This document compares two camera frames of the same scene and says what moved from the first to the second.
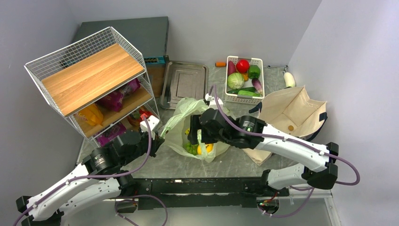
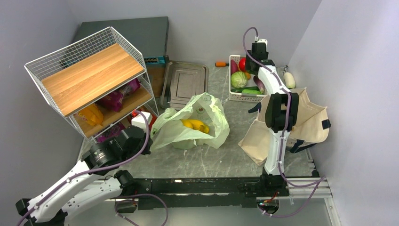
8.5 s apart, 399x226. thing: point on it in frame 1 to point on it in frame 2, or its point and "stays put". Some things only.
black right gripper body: [225, 139] to [249, 60]
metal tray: [183, 79] stays put
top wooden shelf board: [78, 84] stays put
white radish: [290, 80] stays put
